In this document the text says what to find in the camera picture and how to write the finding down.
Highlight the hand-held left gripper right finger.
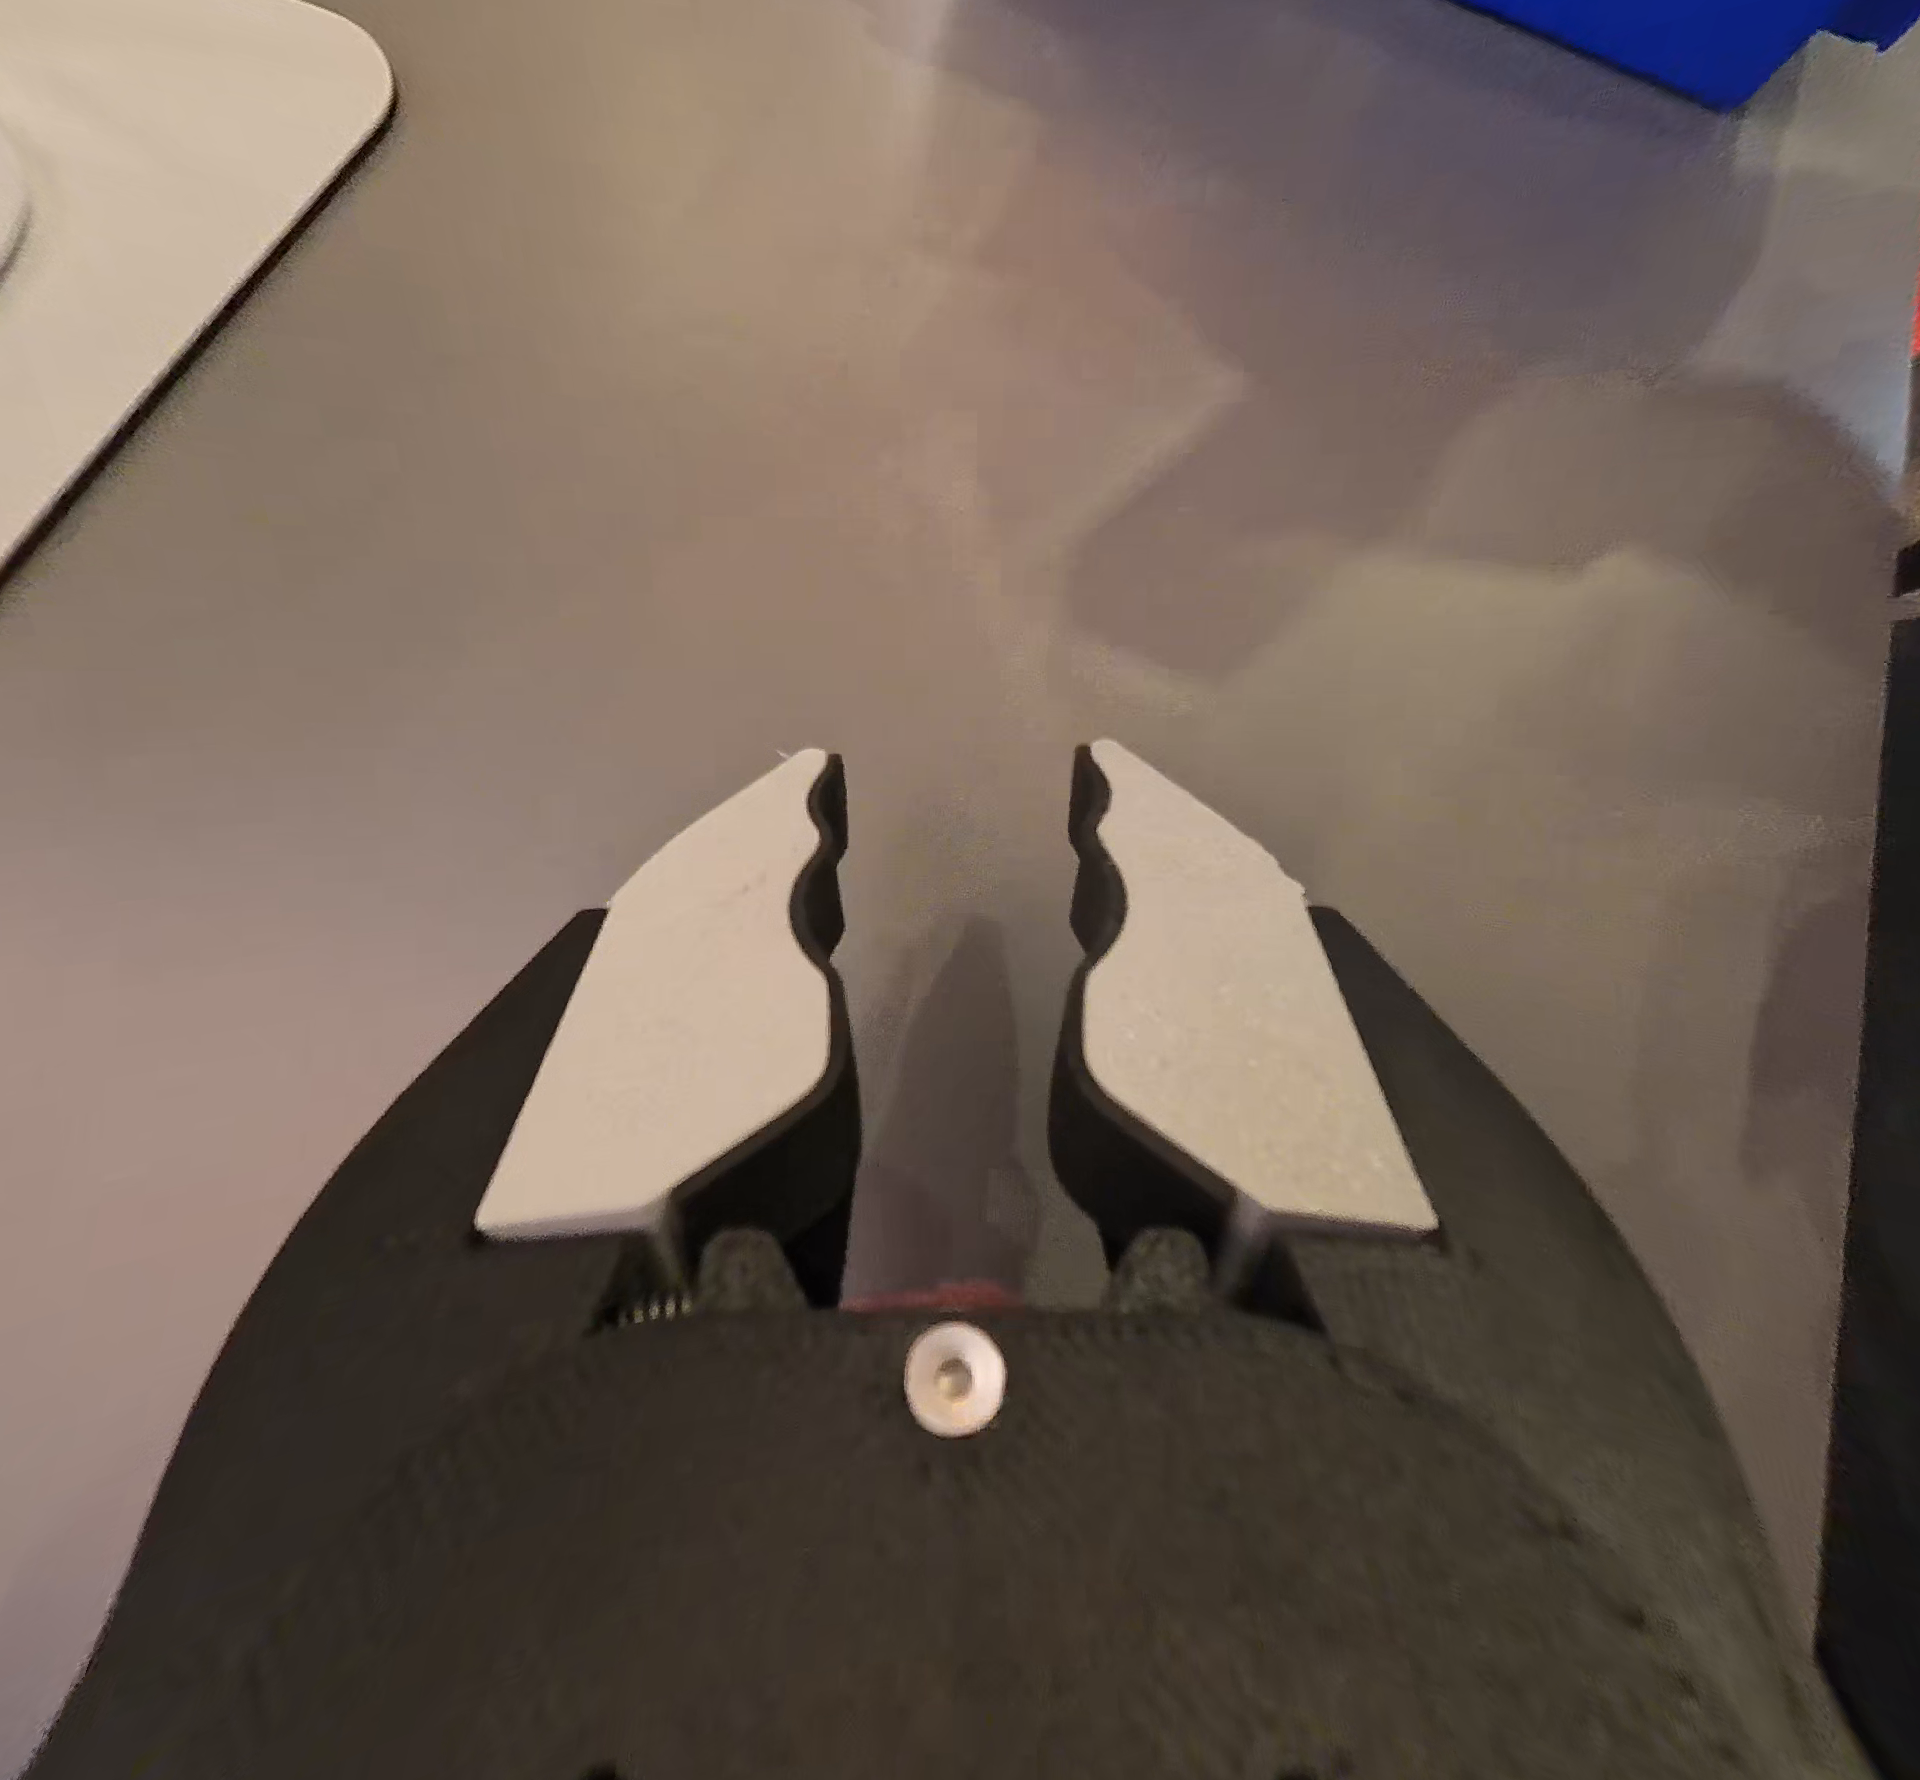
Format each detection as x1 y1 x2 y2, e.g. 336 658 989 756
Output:
1045 739 1442 1305

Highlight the person's dark clothing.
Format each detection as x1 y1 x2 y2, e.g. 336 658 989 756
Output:
1814 594 1920 1780

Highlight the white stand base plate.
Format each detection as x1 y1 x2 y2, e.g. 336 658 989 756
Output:
0 0 399 583

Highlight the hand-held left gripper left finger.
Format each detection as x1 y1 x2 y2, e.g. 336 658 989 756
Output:
473 749 863 1305

